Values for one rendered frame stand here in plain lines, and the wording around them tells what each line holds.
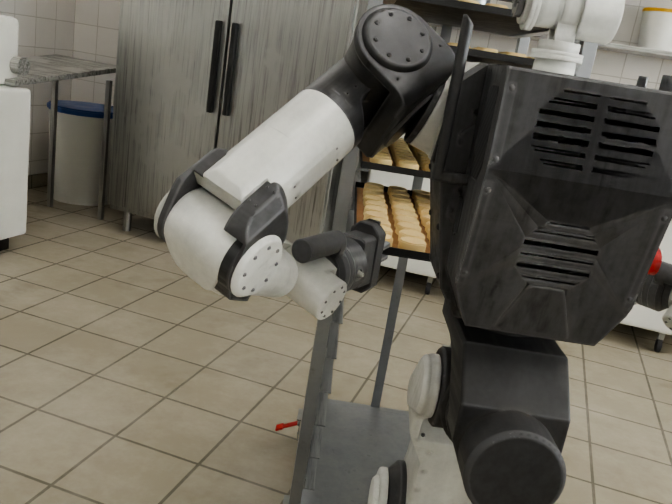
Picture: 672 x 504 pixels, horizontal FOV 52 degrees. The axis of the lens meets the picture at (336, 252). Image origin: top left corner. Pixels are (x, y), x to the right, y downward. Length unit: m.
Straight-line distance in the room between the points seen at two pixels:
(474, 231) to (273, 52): 3.23
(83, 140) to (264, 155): 4.32
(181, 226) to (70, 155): 4.34
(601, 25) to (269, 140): 0.42
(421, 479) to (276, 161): 0.60
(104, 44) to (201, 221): 4.85
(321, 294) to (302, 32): 2.99
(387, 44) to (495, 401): 0.42
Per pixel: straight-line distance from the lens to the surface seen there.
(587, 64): 1.58
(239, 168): 0.73
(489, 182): 0.72
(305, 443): 1.76
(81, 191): 5.13
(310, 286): 0.96
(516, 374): 0.86
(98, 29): 5.59
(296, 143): 0.76
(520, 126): 0.72
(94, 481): 2.20
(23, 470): 2.27
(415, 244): 1.24
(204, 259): 0.74
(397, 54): 0.80
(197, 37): 4.11
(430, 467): 1.12
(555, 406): 0.86
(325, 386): 1.71
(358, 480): 2.04
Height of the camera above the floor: 1.27
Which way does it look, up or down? 16 degrees down
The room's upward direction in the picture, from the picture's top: 9 degrees clockwise
